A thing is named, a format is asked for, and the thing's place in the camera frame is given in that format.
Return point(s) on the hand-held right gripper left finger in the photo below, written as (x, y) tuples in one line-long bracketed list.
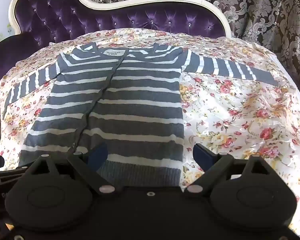
[(98, 155)]

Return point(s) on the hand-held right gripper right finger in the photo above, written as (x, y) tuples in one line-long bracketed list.
[(202, 155)]

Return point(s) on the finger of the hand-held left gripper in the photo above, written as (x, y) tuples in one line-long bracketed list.
[(5, 174)]

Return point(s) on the grey white striped cardigan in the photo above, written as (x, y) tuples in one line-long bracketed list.
[(130, 110)]

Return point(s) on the floral blanket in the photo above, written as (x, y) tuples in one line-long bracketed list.
[(240, 120)]

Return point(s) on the purple tufted sofa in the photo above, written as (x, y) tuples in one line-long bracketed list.
[(65, 17)]

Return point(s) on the grey damask curtain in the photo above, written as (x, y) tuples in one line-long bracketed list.
[(265, 10)]

